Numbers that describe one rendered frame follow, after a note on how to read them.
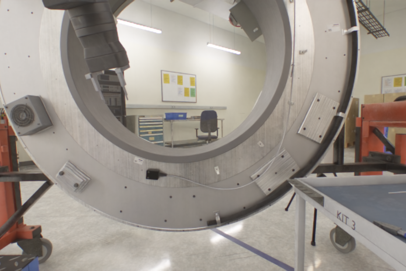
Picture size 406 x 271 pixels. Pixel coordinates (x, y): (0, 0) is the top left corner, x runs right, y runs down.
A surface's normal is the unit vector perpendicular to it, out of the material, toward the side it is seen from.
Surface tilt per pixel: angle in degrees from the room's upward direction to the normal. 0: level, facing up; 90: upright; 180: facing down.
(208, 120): 98
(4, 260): 0
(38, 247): 90
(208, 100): 90
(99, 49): 110
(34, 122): 90
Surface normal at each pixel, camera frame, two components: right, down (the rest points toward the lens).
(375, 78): -0.76, 0.07
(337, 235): -0.92, 0.05
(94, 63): -0.07, 0.47
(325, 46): 0.02, 0.07
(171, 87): 0.65, 0.04
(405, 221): -0.02, -1.00
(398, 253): -1.00, 0.03
